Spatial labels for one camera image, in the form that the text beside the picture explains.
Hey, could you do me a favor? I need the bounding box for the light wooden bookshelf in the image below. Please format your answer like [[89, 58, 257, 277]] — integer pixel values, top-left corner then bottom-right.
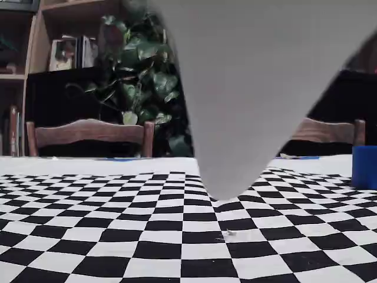
[[0, 0, 127, 157]]

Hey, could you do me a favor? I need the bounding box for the white upright book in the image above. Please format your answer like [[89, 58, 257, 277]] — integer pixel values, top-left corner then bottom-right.
[[78, 35, 100, 68]]

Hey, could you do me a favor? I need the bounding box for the illustrated book cover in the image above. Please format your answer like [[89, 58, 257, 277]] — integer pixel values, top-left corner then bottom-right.
[[48, 35, 80, 71]]

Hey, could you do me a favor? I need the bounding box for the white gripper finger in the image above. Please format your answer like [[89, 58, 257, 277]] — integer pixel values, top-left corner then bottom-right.
[[156, 0, 377, 200]]

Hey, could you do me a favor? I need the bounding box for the black cabinet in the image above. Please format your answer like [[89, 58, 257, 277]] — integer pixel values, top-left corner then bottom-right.
[[25, 67, 377, 157]]

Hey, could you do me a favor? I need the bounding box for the black white checkered mat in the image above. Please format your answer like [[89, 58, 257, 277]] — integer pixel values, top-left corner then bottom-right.
[[0, 156, 377, 283]]

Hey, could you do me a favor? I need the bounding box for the green leafy houseplant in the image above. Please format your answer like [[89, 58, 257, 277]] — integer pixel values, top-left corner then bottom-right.
[[66, 11, 195, 157]]

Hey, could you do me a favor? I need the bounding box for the blue round box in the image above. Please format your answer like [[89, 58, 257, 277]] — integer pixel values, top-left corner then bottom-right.
[[352, 145, 377, 190]]

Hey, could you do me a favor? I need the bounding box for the dark red book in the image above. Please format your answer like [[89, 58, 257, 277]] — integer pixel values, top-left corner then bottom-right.
[[9, 105, 19, 157]]

